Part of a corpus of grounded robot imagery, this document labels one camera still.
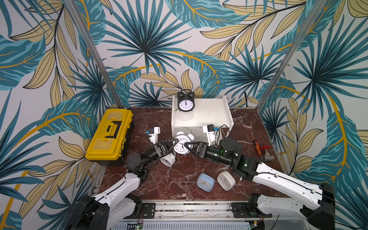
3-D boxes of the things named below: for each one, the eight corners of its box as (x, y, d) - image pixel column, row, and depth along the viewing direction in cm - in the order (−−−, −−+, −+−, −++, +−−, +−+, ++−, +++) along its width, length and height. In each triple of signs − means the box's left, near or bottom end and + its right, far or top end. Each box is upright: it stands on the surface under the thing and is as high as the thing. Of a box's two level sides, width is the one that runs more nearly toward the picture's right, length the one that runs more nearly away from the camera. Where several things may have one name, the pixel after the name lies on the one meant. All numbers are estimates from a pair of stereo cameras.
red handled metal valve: (263, 161, 93) (266, 158, 89) (258, 148, 99) (261, 144, 95) (272, 161, 93) (276, 158, 89) (267, 148, 99) (270, 144, 96)
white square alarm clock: (226, 193, 81) (230, 189, 74) (215, 178, 86) (218, 173, 79) (234, 187, 83) (239, 183, 76) (223, 173, 88) (226, 167, 81)
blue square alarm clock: (194, 185, 84) (196, 180, 77) (199, 176, 87) (200, 171, 80) (209, 193, 81) (212, 189, 74) (213, 184, 84) (216, 179, 77)
